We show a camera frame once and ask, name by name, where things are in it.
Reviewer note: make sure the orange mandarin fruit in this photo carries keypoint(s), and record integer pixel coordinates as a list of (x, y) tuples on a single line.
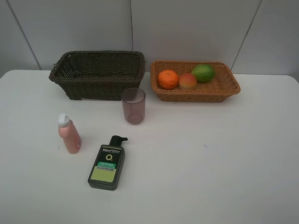
[(168, 79)]

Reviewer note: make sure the red yellow peach fruit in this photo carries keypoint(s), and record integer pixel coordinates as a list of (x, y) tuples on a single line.
[(187, 81)]

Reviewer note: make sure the pink bottle white cap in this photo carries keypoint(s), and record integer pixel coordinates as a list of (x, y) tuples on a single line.
[(68, 132)]

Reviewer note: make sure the translucent purple plastic cup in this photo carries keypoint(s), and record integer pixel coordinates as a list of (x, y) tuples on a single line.
[(133, 104)]

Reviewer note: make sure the dark brown wicker basket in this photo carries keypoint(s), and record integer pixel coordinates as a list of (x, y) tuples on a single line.
[(98, 75)]

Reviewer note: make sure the dark green pump bottle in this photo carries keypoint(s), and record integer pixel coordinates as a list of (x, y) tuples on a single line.
[(108, 165)]

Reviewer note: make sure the light orange wicker basket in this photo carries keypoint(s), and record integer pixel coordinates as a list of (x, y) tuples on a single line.
[(222, 86)]

